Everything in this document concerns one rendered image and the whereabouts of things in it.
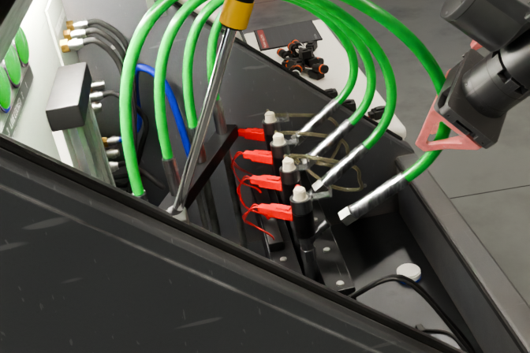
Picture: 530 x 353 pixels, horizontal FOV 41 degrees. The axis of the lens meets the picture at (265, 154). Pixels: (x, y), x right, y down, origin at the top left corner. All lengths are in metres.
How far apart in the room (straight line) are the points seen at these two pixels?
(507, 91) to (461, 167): 2.38
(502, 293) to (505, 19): 0.44
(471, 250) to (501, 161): 2.09
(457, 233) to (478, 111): 0.39
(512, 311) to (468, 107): 0.33
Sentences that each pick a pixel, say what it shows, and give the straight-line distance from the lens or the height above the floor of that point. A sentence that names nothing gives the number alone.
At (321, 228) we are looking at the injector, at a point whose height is 1.05.
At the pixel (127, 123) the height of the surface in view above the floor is 1.26.
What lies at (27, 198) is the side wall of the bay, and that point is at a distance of 0.49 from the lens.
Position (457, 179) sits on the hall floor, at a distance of 3.01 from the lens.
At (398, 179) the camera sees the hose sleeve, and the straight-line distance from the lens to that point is 0.82.
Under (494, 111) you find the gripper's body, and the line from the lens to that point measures 0.74.
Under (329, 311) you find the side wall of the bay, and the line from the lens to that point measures 0.57.
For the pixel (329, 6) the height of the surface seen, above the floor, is 1.33.
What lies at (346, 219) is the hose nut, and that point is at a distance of 0.85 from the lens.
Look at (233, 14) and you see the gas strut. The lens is 0.46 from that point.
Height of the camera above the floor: 1.60
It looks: 29 degrees down
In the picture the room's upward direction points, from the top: 10 degrees counter-clockwise
